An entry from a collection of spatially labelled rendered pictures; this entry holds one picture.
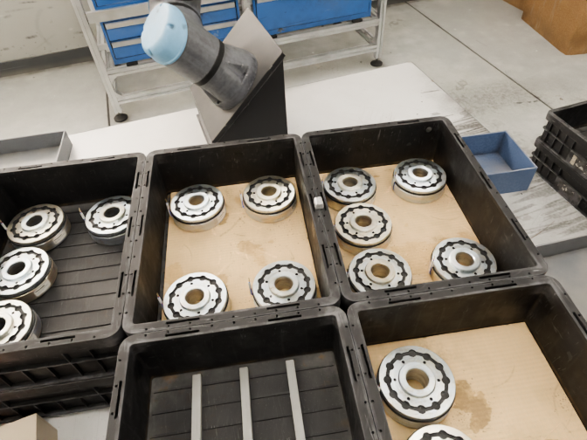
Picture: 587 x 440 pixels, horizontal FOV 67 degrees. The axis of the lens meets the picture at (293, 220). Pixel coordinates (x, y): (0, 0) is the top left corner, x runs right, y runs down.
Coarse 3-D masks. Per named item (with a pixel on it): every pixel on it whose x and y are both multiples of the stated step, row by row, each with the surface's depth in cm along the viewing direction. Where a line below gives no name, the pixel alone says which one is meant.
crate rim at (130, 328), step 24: (216, 144) 86; (240, 144) 86; (144, 168) 82; (144, 192) 77; (312, 192) 75; (144, 216) 73; (312, 216) 72; (336, 288) 62; (240, 312) 60; (264, 312) 60
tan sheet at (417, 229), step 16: (432, 160) 95; (320, 176) 93; (384, 176) 92; (384, 192) 89; (448, 192) 88; (384, 208) 86; (400, 208) 86; (416, 208) 85; (432, 208) 85; (448, 208) 85; (400, 224) 83; (416, 224) 83; (432, 224) 82; (448, 224) 82; (464, 224) 82; (400, 240) 80; (416, 240) 80; (432, 240) 80; (352, 256) 78; (416, 256) 78; (416, 272) 75
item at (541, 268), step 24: (408, 120) 88; (432, 120) 88; (456, 144) 83; (312, 168) 80; (480, 168) 77; (504, 216) 70; (336, 240) 68; (528, 240) 66; (336, 264) 65; (384, 288) 61; (408, 288) 62; (432, 288) 61
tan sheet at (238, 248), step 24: (240, 216) 86; (168, 240) 83; (192, 240) 82; (216, 240) 82; (240, 240) 82; (264, 240) 82; (288, 240) 81; (168, 264) 79; (192, 264) 79; (216, 264) 78; (240, 264) 78; (264, 264) 78; (312, 264) 77; (168, 288) 75; (240, 288) 74
